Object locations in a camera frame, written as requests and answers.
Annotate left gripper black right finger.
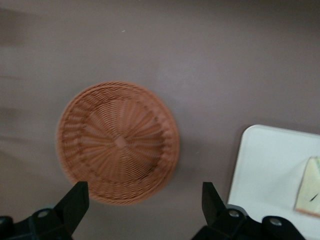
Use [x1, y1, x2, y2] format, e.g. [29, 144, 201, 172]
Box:
[193, 181, 307, 240]

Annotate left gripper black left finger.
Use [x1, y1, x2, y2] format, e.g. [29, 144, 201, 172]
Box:
[0, 181, 90, 240]

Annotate cream plastic tray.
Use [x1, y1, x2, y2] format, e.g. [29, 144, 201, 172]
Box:
[226, 124, 320, 240]

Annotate brown woven round basket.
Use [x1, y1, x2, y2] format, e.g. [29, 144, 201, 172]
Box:
[54, 80, 180, 206]

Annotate triangular sandwich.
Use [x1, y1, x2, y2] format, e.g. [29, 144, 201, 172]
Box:
[293, 156, 320, 217]

